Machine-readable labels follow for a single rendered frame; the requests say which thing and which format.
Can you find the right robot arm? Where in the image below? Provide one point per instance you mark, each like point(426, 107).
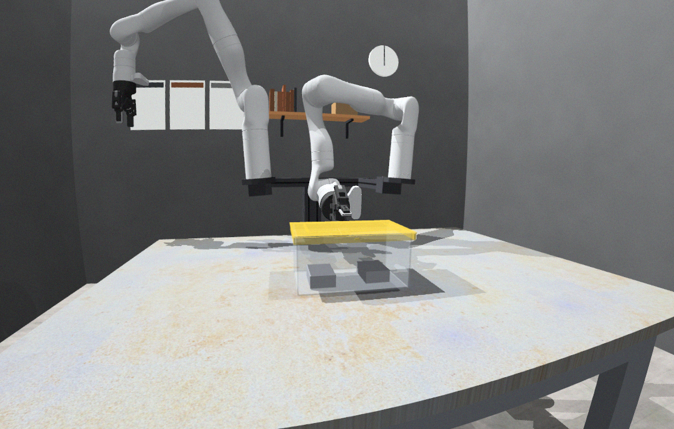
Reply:
point(251, 99)

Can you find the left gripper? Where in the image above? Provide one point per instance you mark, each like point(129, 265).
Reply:
point(335, 205)

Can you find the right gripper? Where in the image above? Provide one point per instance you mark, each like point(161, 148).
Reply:
point(122, 95)

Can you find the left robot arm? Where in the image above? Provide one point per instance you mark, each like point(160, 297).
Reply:
point(324, 90)

